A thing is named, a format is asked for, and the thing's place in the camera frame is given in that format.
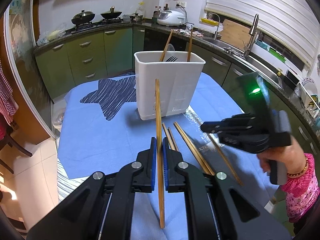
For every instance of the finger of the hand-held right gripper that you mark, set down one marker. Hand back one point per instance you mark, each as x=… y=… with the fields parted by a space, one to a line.
x=245 y=138
x=230 y=123

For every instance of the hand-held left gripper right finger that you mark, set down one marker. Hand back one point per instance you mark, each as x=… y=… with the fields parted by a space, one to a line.
x=165 y=165

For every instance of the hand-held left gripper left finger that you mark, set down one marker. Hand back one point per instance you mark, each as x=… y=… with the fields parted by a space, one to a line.
x=153 y=165

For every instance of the bundle of wooden chopsticks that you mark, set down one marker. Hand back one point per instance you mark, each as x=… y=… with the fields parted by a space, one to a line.
x=190 y=143

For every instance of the single wooden chopstick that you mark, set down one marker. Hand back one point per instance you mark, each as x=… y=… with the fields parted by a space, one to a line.
x=158 y=110
x=167 y=45
x=190 y=45

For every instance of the white plastic utensil holder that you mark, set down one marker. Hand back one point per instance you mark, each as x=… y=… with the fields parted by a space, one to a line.
x=180 y=80

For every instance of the black fork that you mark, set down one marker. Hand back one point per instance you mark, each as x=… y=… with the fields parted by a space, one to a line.
x=171 y=59

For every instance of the clear plastic spoon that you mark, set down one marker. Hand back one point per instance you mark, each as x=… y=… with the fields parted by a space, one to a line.
x=170 y=48

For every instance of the person's right forearm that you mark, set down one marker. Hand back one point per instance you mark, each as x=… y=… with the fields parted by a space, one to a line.
x=302 y=195

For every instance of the person's right hand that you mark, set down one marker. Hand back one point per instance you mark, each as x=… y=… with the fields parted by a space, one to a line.
x=295 y=157

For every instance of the steel double sink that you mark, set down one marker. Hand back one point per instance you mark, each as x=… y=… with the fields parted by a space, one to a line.
x=265 y=68

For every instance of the small yellow sink clip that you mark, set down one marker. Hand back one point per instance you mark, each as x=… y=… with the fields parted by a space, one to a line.
x=279 y=72

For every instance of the green plastic basket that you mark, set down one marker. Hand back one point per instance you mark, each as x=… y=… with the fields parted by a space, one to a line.
x=277 y=55

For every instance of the teal plastic container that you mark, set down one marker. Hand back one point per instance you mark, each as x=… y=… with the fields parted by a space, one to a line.
x=262 y=45

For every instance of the dish rack with plates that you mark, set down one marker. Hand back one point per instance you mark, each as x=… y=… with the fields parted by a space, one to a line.
x=310 y=97

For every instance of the grey rag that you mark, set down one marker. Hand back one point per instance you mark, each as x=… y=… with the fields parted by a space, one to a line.
x=232 y=50

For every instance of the tall steel faucet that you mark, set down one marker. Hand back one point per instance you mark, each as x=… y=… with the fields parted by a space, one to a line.
x=251 y=37

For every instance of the blue printed tablecloth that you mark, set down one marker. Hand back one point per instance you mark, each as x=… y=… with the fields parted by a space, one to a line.
x=100 y=135

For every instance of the wooden cutting board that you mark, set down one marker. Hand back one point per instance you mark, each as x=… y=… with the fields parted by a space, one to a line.
x=236 y=33

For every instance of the small chrome faucet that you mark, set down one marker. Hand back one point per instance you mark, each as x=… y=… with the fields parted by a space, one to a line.
x=218 y=27

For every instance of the yellow sponge tray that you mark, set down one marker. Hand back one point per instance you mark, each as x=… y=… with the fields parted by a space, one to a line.
x=209 y=21

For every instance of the white window blinds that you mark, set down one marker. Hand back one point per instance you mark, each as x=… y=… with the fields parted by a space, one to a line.
x=262 y=5

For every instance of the patterned dish cloth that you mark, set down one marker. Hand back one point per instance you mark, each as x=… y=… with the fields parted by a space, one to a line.
x=187 y=33

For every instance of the clear plastic floor container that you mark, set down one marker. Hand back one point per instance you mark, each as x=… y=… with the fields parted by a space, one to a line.
x=58 y=118

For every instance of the white rice cooker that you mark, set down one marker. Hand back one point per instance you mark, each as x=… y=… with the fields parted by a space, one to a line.
x=171 y=18

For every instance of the dark granite countertop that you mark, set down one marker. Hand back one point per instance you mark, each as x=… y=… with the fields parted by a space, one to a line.
x=150 y=25

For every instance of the cluster of dark sauce bottles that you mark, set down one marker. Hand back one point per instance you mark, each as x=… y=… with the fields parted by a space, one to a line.
x=158 y=11

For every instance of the dark wooden chair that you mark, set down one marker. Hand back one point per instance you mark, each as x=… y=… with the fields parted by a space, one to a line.
x=15 y=145

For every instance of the small steel pot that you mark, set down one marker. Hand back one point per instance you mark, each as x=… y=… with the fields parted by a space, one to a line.
x=137 y=18

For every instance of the cooking oil bottle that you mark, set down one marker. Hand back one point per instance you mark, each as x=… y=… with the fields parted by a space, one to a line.
x=141 y=10

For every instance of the black gas stove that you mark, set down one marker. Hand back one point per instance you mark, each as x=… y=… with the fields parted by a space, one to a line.
x=97 y=25

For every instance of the black wok with knob lid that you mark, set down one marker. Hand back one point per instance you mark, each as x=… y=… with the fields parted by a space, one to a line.
x=111 y=13

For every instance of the printed glass sliding door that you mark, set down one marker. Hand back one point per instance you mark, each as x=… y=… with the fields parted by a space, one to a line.
x=25 y=67

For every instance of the red checked apron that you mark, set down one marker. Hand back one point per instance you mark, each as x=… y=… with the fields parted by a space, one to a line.
x=7 y=95

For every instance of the black wok with glass lid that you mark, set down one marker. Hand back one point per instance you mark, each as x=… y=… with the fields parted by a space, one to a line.
x=83 y=17

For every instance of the clear plastic bag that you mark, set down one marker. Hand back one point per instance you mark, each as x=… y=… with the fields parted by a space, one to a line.
x=52 y=35

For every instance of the white wall outlet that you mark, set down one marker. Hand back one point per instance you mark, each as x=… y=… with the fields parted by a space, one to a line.
x=181 y=4

